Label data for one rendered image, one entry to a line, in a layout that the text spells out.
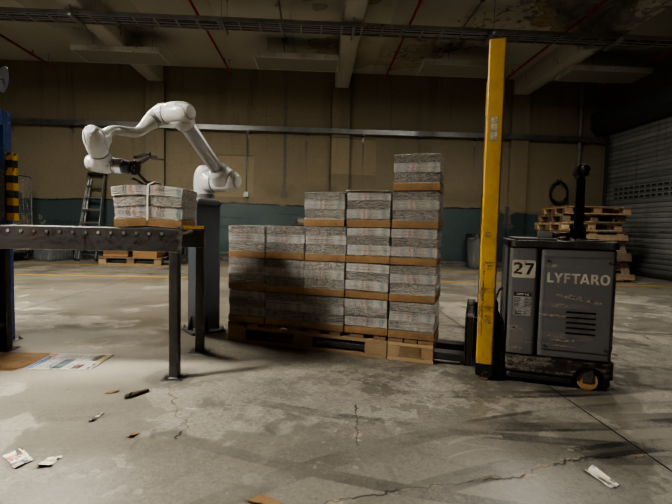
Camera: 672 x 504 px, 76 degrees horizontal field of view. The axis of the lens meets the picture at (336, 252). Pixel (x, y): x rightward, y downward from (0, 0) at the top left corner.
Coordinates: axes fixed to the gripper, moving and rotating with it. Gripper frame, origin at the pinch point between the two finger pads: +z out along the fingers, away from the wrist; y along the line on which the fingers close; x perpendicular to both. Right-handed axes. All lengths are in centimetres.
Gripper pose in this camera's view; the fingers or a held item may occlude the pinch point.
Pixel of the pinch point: (159, 171)
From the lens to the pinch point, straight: 273.7
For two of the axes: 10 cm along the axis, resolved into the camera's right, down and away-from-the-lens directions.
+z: 9.9, 1.2, 0.5
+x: 0.4, 0.6, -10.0
